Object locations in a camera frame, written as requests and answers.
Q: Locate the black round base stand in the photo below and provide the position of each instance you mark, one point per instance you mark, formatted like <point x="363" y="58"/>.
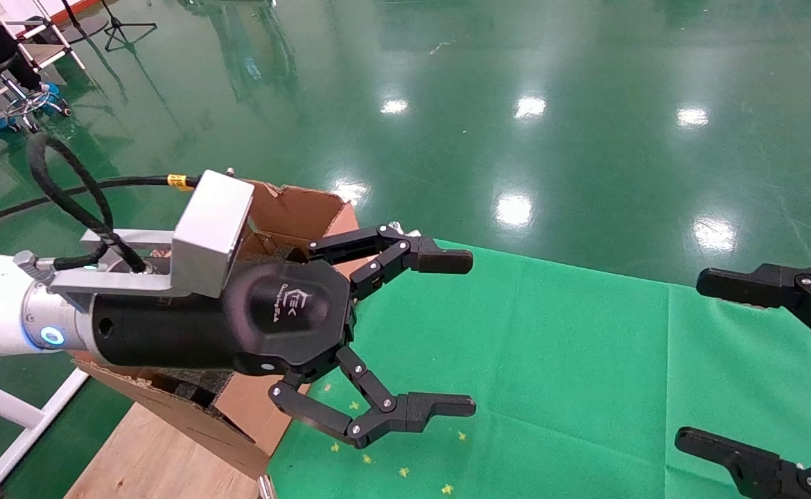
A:
<point x="90" y="29"/>

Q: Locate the black tripod stand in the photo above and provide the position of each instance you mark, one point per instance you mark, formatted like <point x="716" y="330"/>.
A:
<point x="123" y="28"/>

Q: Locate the black foam padding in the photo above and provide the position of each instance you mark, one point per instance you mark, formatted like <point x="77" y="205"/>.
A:
<point x="197" y="384"/>

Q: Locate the large open cardboard carton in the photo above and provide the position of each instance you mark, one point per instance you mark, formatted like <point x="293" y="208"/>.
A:
<point x="294" y="215"/>

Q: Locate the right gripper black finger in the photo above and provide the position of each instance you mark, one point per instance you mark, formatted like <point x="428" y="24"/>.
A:
<point x="773" y="287"/>
<point x="752" y="466"/>

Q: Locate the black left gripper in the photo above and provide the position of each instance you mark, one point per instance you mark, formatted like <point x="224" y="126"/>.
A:
<point x="274" y="326"/>

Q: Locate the chrome wheeled stool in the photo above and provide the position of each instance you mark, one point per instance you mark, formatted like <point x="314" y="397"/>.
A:
<point x="28" y="104"/>

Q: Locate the white metal table frame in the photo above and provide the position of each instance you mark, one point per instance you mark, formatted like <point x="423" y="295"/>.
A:
<point x="3" y="409"/>

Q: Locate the green table cloth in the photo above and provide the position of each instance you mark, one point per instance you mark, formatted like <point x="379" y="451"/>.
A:
<point x="572" y="360"/>

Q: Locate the blue shoe cover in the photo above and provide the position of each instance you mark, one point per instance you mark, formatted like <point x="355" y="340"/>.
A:
<point x="50" y="91"/>
<point x="0" y="125"/>

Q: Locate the metal table clamp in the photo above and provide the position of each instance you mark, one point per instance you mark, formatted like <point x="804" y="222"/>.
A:
<point x="396" y="227"/>
<point x="265" y="487"/>

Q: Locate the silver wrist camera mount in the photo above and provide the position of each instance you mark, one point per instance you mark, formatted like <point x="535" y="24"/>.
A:
<point x="210" y="222"/>

